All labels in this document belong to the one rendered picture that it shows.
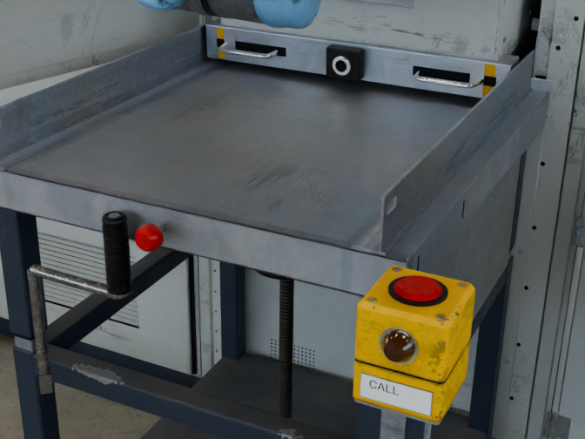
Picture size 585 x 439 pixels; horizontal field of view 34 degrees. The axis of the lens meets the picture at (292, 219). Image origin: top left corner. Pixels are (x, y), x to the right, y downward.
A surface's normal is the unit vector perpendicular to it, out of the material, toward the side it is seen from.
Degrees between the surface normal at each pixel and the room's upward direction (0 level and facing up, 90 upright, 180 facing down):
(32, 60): 90
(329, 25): 94
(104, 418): 0
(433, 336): 90
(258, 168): 0
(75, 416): 0
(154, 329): 90
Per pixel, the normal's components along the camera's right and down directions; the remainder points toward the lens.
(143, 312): -0.44, 0.37
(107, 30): 0.76, 0.29
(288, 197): 0.01, -0.91
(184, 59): 0.90, 0.19
